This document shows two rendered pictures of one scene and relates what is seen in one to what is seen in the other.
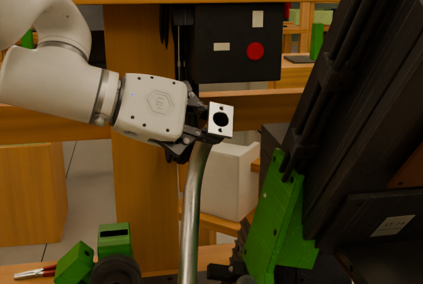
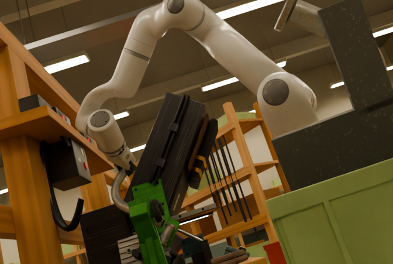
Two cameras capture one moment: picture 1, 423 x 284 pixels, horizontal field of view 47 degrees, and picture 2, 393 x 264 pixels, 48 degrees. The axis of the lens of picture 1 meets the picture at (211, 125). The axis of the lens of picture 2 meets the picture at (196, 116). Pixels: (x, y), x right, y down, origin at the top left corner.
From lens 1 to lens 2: 1.65 m
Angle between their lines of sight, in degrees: 88
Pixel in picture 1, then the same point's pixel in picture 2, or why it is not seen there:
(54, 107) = (119, 135)
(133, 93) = not seen: hidden behind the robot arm
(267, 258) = (166, 213)
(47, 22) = (95, 108)
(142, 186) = (54, 252)
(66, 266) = (144, 206)
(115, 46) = (31, 160)
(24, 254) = not seen: outside the picture
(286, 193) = (158, 188)
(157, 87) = not seen: hidden behind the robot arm
